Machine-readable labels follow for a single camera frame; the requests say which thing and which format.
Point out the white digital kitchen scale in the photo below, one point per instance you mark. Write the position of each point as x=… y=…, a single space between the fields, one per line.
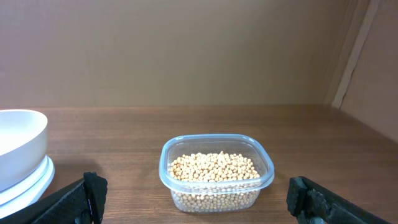
x=29 y=190

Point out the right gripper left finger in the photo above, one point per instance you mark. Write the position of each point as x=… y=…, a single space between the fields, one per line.
x=80 y=202

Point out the clear plastic container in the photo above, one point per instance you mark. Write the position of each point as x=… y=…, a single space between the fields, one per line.
x=215 y=143

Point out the yellow soybeans in container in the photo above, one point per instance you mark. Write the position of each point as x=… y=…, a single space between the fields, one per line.
x=209 y=169

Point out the white bowl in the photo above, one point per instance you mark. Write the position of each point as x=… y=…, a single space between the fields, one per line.
x=23 y=144

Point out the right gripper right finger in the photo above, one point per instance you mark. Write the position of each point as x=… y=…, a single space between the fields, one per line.
x=309 y=202

